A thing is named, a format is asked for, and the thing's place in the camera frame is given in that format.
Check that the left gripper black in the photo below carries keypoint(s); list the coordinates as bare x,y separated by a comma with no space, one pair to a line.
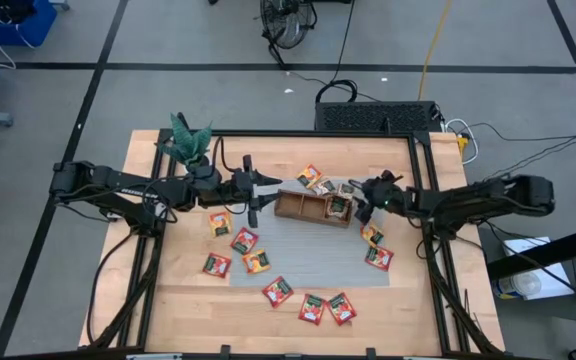
243,190

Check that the red strawberry tea packet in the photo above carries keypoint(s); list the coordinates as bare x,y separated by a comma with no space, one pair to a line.
379,258
341,308
244,241
216,265
312,309
277,292

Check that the white box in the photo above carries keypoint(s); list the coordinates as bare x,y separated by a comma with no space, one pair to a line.
538,280

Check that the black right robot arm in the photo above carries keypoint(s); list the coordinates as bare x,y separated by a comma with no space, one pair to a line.
468,200

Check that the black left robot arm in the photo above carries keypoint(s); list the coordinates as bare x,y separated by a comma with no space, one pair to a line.
118,180

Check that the large blue plastic bin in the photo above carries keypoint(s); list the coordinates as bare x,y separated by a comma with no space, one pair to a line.
38,25

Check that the yellow power plug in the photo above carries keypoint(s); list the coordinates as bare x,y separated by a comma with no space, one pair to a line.
462,143

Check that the snake plant in white pot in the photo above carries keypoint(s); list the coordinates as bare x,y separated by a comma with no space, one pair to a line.
188,145

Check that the black computer case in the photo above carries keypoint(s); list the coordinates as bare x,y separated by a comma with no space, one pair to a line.
373,117

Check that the black metal desk frame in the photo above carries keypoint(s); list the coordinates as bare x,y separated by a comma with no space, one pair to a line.
548,252

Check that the grey woven placemat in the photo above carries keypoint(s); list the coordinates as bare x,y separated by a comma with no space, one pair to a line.
308,255

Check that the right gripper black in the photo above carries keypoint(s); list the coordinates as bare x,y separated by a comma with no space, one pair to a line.
390,200

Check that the three-compartment wooden tray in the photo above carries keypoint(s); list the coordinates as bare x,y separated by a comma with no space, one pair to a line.
300,206

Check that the black floor fan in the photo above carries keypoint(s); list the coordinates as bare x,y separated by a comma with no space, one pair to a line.
288,25

